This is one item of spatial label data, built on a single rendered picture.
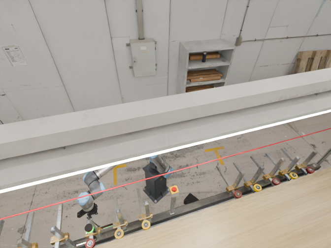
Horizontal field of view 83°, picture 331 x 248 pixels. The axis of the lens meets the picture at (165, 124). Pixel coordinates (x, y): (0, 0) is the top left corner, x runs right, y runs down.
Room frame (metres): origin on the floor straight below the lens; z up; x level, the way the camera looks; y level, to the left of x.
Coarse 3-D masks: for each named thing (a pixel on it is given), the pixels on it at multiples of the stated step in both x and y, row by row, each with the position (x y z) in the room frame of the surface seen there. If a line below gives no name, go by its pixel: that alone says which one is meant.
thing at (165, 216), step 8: (304, 168) 1.40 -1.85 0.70; (280, 176) 1.28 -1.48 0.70; (264, 184) 1.16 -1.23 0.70; (224, 192) 1.05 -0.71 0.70; (248, 192) 1.08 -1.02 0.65; (200, 200) 0.94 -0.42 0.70; (208, 200) 0.95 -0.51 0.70; (216, 200) 0.95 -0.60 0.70; (224, 200) 0.97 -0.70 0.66; (176, 208) 0.85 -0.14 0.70; (184, 208) 0.85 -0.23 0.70; (192, 208) 0.85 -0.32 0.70; (200, 208) 0.87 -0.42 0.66; (160, 216) 0.76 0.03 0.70; (168, 216) 0.77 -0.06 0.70; (176, 216) 0.78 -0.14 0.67; (128, 224) 0.67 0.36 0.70; (136, 224) 0.68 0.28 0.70; (152, 224) 0.69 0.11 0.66; (104, 232) 0.60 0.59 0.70; (112, 232) 0.60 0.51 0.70; (128, 232) 0.61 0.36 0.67; (80, 240) 0.52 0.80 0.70; (104, 240) 0.54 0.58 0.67
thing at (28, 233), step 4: (32, 212) 0.68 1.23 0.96; (32, 216) 0.64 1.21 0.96; (28, 220) 0.60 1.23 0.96; (32, 220) 0.61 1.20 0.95; (28, 224) 0.57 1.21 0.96; (32, 224) 0.58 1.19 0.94; (28, 228) 0.54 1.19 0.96; (28, 232) 0.51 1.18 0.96; (28, 236) 0.48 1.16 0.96; (28, 240) 0.45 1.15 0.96
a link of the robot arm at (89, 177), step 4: (116, 164) 0.97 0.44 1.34; (100, 168) 0.91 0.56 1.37; (104, 168) 0.91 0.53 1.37; (108, 168) 0.92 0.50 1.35; (112, 168) 0.94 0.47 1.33; (88, 172) 0.87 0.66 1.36; (92, 172) 0.87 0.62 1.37; (96, 172) 0.87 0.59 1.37; (100, 172) 0.87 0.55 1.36; (104, 172) 0.88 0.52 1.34; (84, 176) 0.83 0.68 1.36; (88, 176) 0.83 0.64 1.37; (92, 176) 0.83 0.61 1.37; (96, 176) 0.84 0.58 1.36; (100, 176) 0.85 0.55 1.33; (84, 180) 0.80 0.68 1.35; (88, 180) 0.79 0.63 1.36; (92, 180) 0.79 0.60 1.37; (96, 180) 0.80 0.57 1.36; (88, 184) 0.76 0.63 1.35
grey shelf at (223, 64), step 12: (180, 48) 3.45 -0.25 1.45; (192, 48) 3.20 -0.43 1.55; (204, 48) 3.21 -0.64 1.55; (216, 48) 3.22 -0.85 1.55; (228, 48) 3.27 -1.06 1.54; (180, 60) 3.40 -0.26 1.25; (192, 60) 3.39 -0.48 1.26; (216, 60) 3.41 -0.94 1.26; (228, 60) 3.42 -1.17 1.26; (180, 72) 3.35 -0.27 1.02; (228, 72) 3.30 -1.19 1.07; (180, 84) 3.29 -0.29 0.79; (192, 84) 3.12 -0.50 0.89; (204, 84) 3.66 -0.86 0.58; (216, 84) 3.63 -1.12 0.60
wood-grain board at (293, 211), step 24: (264, 192) 0.95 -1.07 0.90; (288, 192) 0.96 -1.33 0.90; (312, 192) 0.97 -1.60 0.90; (192, 216) 0.70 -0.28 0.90; (216, 216) 0.70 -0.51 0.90; (240, 216) 0.71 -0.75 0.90; (264, 216) 0.71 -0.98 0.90; (288, 216) 0.72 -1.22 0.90; (312, 216) 0.72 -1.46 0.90; (120, 240) 0.48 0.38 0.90; (144, 240) 0.48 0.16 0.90; (168, 240) 0.49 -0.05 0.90; (192, 240) 0.49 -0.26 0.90; (216, 240) 0.50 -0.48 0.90; (240, 240) 0.50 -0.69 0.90; (264, 240) 0.50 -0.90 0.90; (288, 240) 0.51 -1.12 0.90; (312, 240) 0.51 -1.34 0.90
